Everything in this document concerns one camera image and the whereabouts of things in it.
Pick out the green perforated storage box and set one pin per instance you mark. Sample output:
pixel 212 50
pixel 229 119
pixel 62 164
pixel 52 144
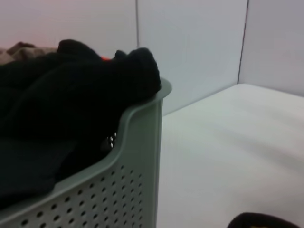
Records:
pixel 133 185

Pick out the yellow towel with black edge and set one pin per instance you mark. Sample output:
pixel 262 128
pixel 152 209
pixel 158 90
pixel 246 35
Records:
pixel 261 221

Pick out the dark towel pile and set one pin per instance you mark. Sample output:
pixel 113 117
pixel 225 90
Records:
pixel 71 107

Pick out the brown towel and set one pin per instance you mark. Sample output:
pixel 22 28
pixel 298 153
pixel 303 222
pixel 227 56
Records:
pixel 26 51

